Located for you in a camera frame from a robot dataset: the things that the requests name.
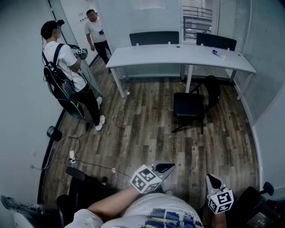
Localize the person's right forearm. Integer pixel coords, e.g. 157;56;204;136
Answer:
211;211;228;228

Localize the blue and white tube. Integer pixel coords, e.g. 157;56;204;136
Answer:
212;49;226;60

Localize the black floor cable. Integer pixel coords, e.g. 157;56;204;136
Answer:
73;158;132;179

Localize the white power strip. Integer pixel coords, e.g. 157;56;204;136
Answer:
68;150;77;165

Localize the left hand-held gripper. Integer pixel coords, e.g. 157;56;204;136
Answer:
130;161;176;194

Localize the clear plastic bag bundle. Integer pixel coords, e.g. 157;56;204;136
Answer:
0;195;64;228

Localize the person's white printed shirt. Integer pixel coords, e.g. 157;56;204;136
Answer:
64;193;204;228

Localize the frosted glass door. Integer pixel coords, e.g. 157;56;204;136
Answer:
48;0;105;96

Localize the grey wall cable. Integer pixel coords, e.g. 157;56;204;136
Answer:
31;135;67;171

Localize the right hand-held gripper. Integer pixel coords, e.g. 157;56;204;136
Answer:
206;174;234;215

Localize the white office desk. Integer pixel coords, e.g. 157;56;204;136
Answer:
105;44;257;101

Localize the person's left forearm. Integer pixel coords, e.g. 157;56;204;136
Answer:
86;186;143;220

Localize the black desk partition panel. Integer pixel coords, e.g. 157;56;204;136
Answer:
129;31;180;47
196;33;237;52

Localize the black round object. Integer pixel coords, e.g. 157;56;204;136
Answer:
46;126;63;143

